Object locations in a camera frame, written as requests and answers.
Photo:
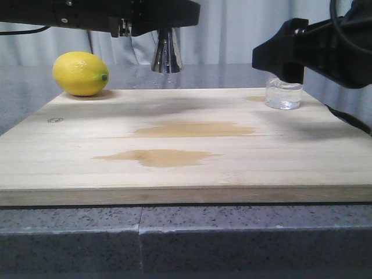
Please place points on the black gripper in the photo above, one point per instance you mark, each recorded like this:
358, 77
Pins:
119, 18
338, 48

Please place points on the clear glass beaker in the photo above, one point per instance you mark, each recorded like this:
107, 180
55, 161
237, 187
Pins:
282, 95

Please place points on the steel double jigger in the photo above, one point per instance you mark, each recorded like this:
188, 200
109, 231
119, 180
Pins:
167, 57

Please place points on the grey curtain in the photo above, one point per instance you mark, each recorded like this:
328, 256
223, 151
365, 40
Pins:
207, 43

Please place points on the yellow lemon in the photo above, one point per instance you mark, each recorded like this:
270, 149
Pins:
80, 73

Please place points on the light wooden cutting board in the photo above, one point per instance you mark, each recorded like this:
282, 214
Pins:
182, 146

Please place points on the black board handle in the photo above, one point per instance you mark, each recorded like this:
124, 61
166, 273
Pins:
351, 120

